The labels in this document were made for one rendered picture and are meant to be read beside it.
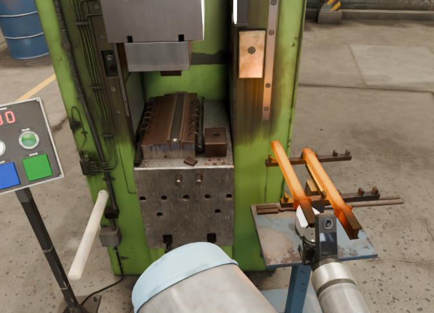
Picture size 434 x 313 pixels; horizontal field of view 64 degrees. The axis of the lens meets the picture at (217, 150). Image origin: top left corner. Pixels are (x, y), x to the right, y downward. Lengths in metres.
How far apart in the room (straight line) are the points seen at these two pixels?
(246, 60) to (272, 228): 0.63
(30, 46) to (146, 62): 4.62
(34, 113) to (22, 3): 4.38
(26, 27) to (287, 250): 4.97
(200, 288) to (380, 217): 2.29
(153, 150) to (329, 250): 0.75
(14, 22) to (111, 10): 4.55
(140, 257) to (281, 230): 0.92
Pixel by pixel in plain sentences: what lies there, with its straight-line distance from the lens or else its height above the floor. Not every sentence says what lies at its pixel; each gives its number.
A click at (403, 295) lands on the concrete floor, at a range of 2.23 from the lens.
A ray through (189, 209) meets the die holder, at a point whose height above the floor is 0.70.
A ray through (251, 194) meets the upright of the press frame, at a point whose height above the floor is 0.59.
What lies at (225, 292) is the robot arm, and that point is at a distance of 0.35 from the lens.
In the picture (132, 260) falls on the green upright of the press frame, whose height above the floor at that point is 0.14.
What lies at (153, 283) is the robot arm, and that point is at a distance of 0.38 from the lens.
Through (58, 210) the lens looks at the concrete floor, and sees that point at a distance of 2.69.
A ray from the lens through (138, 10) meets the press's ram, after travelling 1.14.
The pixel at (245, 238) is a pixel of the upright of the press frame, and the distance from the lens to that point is 1.88.
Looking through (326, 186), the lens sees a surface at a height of 0.98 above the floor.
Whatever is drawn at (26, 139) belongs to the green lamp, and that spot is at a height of 1.10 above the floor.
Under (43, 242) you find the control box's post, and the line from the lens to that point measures 1.67.
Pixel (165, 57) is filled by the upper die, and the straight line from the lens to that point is 1.17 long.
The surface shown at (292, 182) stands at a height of 1.03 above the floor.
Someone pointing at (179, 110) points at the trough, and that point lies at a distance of 1.54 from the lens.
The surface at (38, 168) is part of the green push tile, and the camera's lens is 1.30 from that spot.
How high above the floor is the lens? 1.70
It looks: 35 degrees down
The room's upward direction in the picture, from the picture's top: 1 degrees counter-clockwise
